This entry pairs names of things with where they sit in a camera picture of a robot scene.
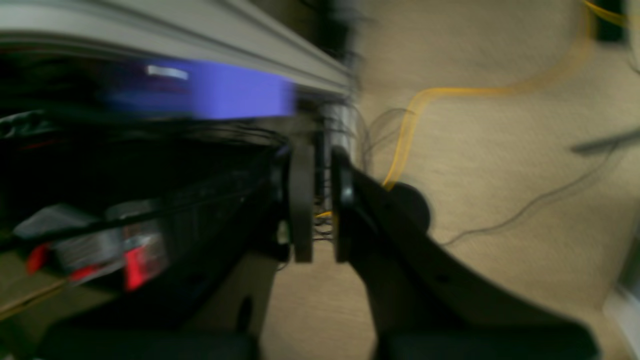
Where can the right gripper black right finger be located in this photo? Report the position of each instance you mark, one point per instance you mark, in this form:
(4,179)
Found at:
(427,305)

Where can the blue purple box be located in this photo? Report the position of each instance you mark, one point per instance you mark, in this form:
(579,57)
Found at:
(195,89)

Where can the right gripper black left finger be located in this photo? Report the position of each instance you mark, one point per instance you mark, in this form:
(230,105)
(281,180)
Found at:
(211,303)

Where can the aluminium frame rail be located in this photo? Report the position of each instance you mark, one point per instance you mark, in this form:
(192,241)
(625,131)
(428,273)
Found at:
(229,31)

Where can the black equipment with red labels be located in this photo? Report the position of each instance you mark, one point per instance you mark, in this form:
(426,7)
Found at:
(91,193)

